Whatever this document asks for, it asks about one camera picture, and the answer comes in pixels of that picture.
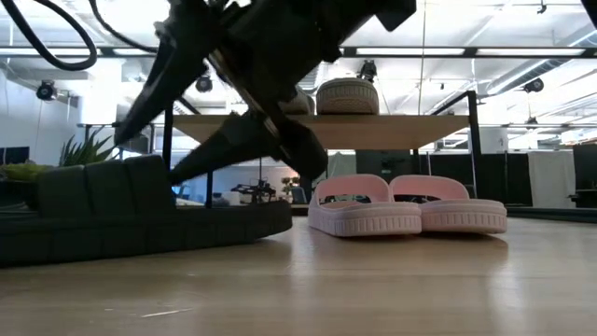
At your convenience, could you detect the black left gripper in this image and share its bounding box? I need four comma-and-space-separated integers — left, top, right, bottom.
114, 0, 374, 185

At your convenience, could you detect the black slide sandal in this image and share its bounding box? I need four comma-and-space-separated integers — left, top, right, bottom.
0, 154, 294, 269

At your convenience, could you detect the pink slide sandal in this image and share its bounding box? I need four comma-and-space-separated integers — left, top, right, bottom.
307, 174, 423, 238
389, 174, 508, 235

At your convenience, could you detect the wooden shelf with black legs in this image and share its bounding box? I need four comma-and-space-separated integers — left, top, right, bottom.
161, 90, 481, 210

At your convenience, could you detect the black background robot station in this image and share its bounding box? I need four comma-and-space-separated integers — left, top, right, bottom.
230, 181, 277, 205

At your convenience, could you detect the green potted succulent plant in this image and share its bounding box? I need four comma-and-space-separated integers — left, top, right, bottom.
0, 129, 118, 212

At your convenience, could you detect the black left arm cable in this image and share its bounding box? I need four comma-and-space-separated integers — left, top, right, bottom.
0, 0, 160, 73

